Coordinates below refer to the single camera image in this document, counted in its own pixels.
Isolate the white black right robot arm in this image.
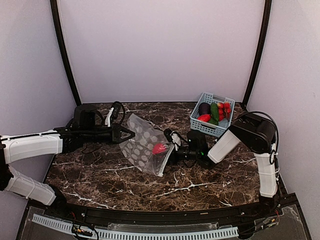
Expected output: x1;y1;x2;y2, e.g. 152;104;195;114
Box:
164;111;280;217

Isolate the clear zip top bag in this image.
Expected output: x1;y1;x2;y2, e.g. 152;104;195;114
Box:
119;114;173;177

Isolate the light blue perforated basket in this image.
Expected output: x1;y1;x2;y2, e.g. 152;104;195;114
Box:
190;92;235;137

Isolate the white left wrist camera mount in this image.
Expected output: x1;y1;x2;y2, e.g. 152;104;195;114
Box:
104;107;115;127

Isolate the black corner frame post left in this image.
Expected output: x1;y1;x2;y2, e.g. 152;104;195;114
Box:
49;0;82;106

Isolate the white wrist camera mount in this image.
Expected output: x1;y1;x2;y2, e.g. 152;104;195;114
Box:
104;107;115;127
171;133;182;151

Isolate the white slotted cable duct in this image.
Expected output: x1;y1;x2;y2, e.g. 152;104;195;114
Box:
32;214;239;240

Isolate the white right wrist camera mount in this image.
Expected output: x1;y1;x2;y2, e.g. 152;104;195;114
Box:
171;133;182;151

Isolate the green fake lime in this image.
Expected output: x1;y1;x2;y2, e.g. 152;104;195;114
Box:
208;118;219;126

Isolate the black front mounting rail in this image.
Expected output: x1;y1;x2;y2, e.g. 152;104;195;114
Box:
50;202;276;226

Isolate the purple fake eggplant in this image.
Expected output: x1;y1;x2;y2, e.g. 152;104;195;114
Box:
198;102;211;116

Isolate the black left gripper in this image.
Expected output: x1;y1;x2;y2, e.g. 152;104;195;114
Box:
82;123;136;145

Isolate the pink fake fruit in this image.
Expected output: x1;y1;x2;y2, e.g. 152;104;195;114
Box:
152;143;168;155

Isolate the green fake vegetable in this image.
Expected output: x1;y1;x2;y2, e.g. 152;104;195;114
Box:
210;102;220;122

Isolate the black corner frame post right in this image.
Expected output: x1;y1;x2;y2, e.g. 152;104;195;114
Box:
241;0;272;110

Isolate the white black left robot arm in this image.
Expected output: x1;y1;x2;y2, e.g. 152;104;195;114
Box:
0;101;135;218

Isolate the black corner frame post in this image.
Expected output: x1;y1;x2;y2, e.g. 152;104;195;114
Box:
49;0;82;106
241;0;272;110

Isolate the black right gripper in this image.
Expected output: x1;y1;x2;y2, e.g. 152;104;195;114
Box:
154;141;200;166

